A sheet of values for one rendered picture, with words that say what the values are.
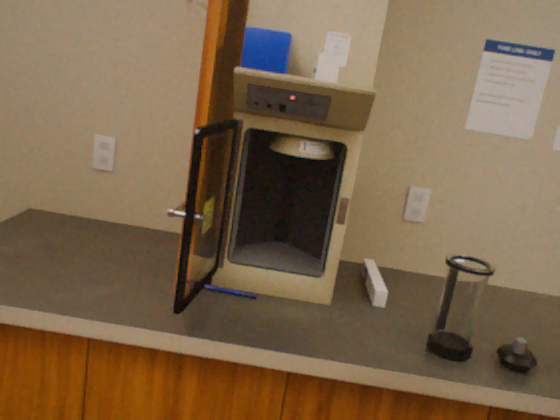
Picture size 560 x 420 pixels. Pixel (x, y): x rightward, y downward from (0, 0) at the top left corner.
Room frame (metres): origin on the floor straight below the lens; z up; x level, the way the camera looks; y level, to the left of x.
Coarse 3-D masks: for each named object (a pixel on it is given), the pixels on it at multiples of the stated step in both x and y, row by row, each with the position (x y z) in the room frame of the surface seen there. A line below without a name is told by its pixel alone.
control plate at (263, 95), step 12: (252, 84) 1.32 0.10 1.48; (252, 96) 1.35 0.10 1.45; (264, 96) 1.35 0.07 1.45; (276, 96) 1.34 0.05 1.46; (288, 96) 1.34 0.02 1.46; (300, 96) 1.33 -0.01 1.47; (312, 96) 1.33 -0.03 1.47; (324, 96) 1.32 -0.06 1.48; (252, 108) 1.38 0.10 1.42; (264, 108) 1.37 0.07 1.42; (276, 108) 1.37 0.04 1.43; (288, 108) 1.36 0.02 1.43; (300, 108) 1.36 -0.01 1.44; (312, 108) 1.35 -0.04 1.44; (324, 108) 1.35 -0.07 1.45; (324, 120) 1.38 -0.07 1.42
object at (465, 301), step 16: (448, 256) 1.27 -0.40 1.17; (464, 256) 1.29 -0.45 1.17; (448, 272) 1.25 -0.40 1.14; (464, 272) 1.21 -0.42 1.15; (448, 288) 1.23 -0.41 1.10; (464, 288) 1.21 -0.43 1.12; (480, 288) 1.21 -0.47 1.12; (448, 304) 1.22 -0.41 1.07; (464, 304) 1.21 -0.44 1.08; (480, 304) 1.22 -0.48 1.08; (448, 320) 1.22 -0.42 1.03; (464, 320) 1.21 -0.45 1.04; (432, 336) 1.25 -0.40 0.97; (448, 336) 1.21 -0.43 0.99; (464, 336) 1.21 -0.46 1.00
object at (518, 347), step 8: (504, 344) 1.26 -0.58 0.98; (512, 344) 1.27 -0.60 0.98; (520, 344) 1.22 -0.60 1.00; (496, 352) 1.24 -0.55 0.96; (504, 352) 1.22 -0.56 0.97; (512, 352) 1.22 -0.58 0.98; (520, 352) 1.22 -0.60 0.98; (528, 352) 1.24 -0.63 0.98; (504, 360) 1.22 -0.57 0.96; (512, 360) 1.20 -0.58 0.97; (520, 360) 1.20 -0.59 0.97; (528, 360) 1.20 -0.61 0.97; (536, 360) 1.22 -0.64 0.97; (512, 368) 1.21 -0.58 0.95; (520, 368) 1.20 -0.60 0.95; (528, 368) 1.20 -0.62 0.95
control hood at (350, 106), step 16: (240, 80) 1.32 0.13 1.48; (256, 80) 1.31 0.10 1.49; (272, 80) 1.31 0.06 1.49; (288, 80) 1.30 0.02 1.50; (304, 80) 1.30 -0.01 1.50; (320, 80) 1.30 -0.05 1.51; (240, 96) 1.36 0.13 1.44; (336, 96) 1.32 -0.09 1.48; (352, 96) 1.31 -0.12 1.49; (368, 96) 1.30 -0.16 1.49; (256, 112) 1.39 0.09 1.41; (336, 112) 1.35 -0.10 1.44; (352, 112) 1.35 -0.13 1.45; (368, 112) 1.34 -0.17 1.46
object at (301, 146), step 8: (280, 136) 1.48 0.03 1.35; (288, 136) 1.46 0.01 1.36; (296, 136) 1.45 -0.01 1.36; (304, 136) 1.45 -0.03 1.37; (272, 144) 1.49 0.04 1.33; (280, 144) 1.46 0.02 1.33; (288, 144) 1.45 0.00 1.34; (296, 144) 1.44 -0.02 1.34; (304, 144) 1.44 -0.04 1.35; (312, 144) 1.44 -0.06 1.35; (320, 144) 1.45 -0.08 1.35; (328, 144) 1.48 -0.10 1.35; (288, 152) 1.43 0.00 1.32; (296, 152) 1.43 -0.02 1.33; (304, 152) 1.43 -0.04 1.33; (312, 152) 1.43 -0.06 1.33; (320, 152) 1.44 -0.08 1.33; (328, 152) 1.46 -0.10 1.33
